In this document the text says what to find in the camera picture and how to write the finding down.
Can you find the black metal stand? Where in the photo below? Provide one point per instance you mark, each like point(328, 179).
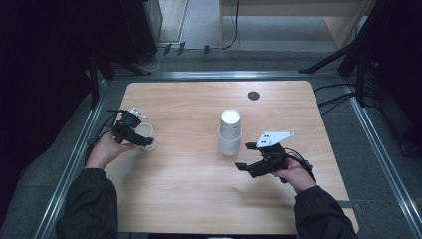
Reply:
point(94, 79)

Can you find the round black table grommet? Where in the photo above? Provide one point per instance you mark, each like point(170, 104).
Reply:
point(253, 95)

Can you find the light wooden furniture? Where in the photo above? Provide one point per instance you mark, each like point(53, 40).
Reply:
point(345, 23)

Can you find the person's right hand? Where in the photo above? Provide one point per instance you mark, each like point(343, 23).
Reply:
point(298, 176)

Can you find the stack of white paper cups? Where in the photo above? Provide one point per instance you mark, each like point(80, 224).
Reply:
point(229, 146)

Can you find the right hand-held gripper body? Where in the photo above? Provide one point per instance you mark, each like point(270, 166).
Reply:
point(270, 162)

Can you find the black cabinet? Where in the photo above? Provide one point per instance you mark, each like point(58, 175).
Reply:
point(141, 30)

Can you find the single floral paper cup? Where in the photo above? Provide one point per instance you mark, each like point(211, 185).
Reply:
point(146, 130)

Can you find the dark curtain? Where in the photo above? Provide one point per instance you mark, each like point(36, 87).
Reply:
point(40, 83)

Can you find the person's left hand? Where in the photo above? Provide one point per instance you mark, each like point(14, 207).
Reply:
point(104, 151)

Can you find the aluminium floor rail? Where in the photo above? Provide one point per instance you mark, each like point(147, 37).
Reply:
point(225, 75)
point(384, 149)
point(71, 169)

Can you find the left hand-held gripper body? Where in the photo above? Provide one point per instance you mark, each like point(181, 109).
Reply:
point(127, 127)

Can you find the black tripod stand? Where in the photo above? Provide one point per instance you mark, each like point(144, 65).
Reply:
point(351, 49)

